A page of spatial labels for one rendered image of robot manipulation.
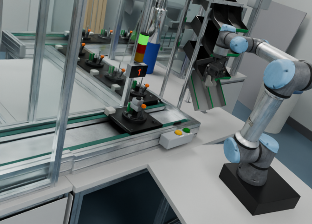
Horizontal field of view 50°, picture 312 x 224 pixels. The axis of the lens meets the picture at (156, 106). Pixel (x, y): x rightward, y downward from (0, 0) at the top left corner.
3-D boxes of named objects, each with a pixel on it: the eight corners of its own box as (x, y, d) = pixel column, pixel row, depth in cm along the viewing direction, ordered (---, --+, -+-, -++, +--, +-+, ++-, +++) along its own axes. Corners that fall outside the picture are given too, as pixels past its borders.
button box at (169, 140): (191, 141, 194) (194, 132, 192) (166, 149, 179) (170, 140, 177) (182, 135, 198) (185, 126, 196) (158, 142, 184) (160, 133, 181)
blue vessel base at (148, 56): (156, 73, 299) (164, 44, 288) (143, 74, 288) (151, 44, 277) (145, 66, 308) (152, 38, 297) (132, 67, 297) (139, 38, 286)
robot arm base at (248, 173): (271, 181, 169) (279, 167, 164) (252, 189, 160) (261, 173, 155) (249, 163, 179) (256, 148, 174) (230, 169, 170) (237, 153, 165)
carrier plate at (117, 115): (162, 127, 190) (163, 124, 189) (130, 135, 173) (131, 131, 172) (135, 107, 204) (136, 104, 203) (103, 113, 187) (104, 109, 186)
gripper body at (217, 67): (215, 79, 176) (223, 58, 171) (203, 73, 181) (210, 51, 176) (223, 78, 181) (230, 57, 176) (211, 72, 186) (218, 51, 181)
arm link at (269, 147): (275, 168, 162) (287, 146, 156) (252, 168, 157) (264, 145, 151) (261, 152, 172) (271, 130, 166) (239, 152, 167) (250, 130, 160)
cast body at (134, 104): (142, 110, 185) (146, 99, 183) (136, 112, 182) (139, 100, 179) (133, 103, 190) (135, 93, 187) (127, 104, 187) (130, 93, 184)
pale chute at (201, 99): (209, 109, 221) (213, 108, 217) (194, 111, 213) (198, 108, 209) (198, 69, 226) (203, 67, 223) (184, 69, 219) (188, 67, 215)
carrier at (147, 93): (160, 102, 222) (165, 84, 216) (133, 106, 205) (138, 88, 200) (137, 86, 236) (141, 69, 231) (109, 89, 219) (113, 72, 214)
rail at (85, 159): (196, 136, 210) (201, 121, 206) (72, 175, 148) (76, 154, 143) (190, 132, 214) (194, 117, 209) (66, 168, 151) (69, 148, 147)
